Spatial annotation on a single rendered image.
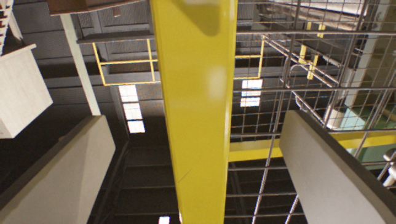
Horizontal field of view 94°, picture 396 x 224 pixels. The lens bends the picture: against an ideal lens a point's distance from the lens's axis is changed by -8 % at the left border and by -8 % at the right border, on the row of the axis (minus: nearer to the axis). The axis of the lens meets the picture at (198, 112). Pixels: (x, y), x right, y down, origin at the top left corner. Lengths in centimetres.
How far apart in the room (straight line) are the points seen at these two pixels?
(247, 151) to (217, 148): 62
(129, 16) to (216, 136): 1035
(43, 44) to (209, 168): 1247
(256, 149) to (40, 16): 1193
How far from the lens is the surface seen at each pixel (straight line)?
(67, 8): 101
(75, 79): 1148
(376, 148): 163
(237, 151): 77
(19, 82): 894
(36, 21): 1245
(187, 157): 17
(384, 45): 143
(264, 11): 327
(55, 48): 1232
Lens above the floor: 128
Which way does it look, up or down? 32 degrees up
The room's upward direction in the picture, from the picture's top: 178 degrees clockwise
